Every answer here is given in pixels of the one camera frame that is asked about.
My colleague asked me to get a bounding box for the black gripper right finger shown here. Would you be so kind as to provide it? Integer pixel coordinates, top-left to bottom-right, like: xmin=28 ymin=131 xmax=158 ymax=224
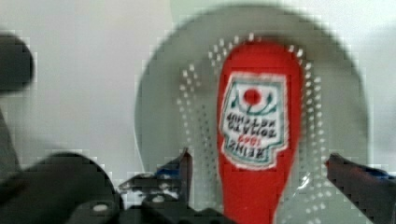
xmin=325 ymin=153 xmax=396 ymax=224

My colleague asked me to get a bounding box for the green oval strainer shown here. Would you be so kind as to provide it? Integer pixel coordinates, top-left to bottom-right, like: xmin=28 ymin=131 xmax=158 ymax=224
xmin=134 ymin=4 xmax=369 ymax=224

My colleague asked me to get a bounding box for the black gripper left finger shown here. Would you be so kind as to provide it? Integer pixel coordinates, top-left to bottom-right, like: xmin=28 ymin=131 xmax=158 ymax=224
xmin=118 ymin=148 xmax=236 ymax=224

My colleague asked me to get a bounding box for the red plush ketchup bottle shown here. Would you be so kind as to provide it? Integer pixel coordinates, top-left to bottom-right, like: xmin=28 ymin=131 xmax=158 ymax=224
xmin=217 ymin=41 xmax=303 ymax=224

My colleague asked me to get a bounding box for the black cylinder cup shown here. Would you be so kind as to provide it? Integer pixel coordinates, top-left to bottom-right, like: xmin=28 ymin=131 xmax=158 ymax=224
xmin=0 ymin=33 xmax=35 ymax=95

